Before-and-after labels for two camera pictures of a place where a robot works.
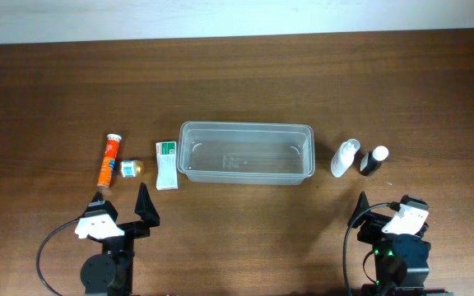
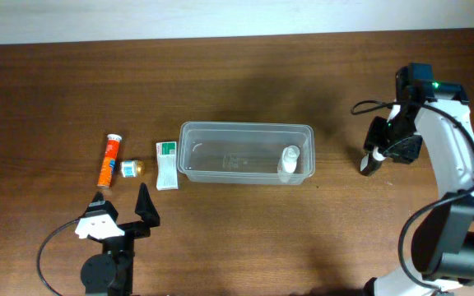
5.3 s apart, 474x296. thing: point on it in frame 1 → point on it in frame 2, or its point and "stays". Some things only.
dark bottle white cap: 373,160 stays
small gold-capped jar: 132,168 stays
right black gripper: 374,224 → 374,136
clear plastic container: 246,153 stays
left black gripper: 149,216 stays
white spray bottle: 343,157 → 287,164
